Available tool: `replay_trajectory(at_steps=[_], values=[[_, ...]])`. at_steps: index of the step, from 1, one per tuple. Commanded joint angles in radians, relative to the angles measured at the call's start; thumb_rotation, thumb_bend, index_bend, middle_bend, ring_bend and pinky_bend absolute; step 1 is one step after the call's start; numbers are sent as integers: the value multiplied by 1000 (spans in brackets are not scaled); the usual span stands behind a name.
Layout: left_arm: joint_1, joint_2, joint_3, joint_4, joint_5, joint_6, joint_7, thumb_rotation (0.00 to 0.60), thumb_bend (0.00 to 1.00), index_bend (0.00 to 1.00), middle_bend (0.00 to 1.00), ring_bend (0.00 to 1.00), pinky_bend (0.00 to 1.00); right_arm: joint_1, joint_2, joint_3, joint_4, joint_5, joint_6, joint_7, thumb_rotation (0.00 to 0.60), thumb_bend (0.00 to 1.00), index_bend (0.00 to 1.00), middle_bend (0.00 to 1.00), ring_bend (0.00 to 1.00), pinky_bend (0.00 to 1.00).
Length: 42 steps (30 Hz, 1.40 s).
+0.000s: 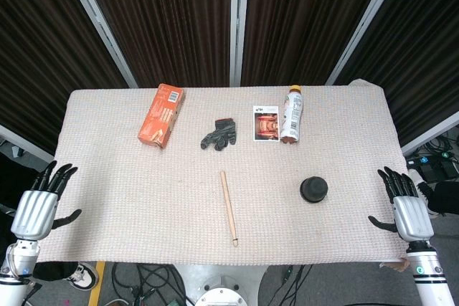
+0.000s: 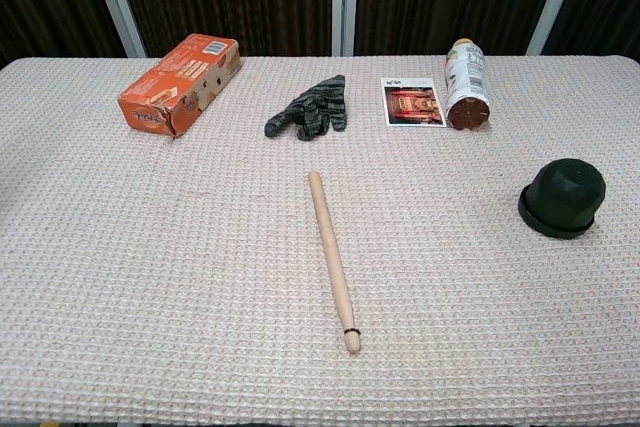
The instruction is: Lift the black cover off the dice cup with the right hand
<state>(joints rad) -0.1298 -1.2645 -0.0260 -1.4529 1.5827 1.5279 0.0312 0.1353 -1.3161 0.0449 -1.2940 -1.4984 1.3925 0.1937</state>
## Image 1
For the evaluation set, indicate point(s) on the white round robot pedestal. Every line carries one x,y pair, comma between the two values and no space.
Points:
222,295

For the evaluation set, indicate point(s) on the white photo card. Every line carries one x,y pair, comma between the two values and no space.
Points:
266,125

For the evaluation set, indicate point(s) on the dark brown curtain panel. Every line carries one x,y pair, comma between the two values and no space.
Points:
423,51
36,51
301,23
172,23

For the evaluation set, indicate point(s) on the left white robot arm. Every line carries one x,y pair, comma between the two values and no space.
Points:
14,284

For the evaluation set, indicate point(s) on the wooden stick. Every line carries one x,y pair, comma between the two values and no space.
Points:
228,205

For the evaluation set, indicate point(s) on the grey metal partition post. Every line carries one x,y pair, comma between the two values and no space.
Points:
98,23
365,23
238,23

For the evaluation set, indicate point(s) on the beige woven table cloth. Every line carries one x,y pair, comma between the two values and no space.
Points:
143,195

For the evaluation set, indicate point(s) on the black grey work glove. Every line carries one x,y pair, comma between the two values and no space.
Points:
222,132

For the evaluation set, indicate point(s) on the orange cardboard box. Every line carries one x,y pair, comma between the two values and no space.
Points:
161,116

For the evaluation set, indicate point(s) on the white bottle with yellow cap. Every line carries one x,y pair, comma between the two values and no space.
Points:
292,116

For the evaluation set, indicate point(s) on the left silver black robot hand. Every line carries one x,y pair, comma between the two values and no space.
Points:
34,213

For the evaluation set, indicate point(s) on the black trouser leg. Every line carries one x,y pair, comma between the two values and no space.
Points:
446,198

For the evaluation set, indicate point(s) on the yellow floor tape strip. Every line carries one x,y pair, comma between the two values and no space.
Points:
96,284

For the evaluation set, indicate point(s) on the grey metal partition rail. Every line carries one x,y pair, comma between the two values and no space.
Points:
25,143
430,133

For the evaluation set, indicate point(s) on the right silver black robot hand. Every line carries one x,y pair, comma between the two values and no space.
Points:
410,216

